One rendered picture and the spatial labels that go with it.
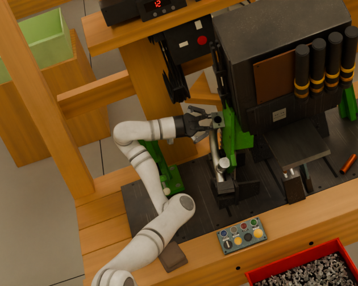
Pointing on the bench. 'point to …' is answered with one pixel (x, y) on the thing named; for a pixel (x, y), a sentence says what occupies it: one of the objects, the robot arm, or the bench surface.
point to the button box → (241, 236)
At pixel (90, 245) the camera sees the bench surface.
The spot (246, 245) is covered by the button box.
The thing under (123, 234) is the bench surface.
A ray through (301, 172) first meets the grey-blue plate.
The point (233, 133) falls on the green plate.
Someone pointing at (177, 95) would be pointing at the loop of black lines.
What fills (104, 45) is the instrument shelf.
